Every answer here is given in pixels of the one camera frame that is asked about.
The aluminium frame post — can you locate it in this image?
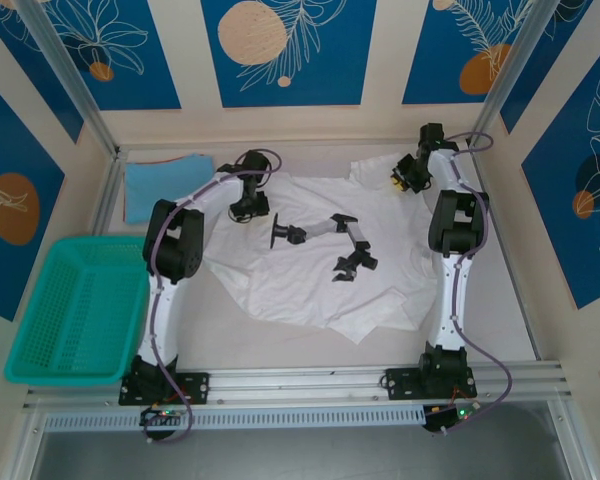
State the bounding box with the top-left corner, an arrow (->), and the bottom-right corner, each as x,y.
15,0 -> 120,157
471,0 -> 566,147

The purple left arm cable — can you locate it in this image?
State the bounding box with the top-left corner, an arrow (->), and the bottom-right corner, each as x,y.
142,149 -> 284,444

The light blue folded t-shirt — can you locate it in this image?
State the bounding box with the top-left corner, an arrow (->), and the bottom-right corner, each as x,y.
122,152 -> 215,225

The aluminium table edge rail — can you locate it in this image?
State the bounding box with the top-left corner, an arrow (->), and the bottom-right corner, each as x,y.
90,148 -> 127,237

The grey slotted cable duct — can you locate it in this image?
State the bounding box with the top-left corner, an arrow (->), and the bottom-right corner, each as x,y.
43,404 -> 430,432

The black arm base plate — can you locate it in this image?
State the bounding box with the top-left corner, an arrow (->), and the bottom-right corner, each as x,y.
118,370 -> 212,406
383,366 -> 479,402

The teal plastic basket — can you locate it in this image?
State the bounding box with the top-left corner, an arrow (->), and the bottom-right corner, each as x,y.
3,235 -> 151,386

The small circuit board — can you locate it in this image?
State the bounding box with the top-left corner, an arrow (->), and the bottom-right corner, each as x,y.
139,407 -> 187,427
423,403 -> 484,429

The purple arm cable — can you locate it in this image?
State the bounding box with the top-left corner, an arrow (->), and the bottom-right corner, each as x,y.
142,149 -> 284,444
432,131 -> 514,437

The white printed t-shirt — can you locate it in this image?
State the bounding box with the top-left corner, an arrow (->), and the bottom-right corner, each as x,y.
199,154 -> 444,347

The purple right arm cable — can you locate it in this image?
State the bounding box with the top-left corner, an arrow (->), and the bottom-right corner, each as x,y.
432,131 -> 514,437

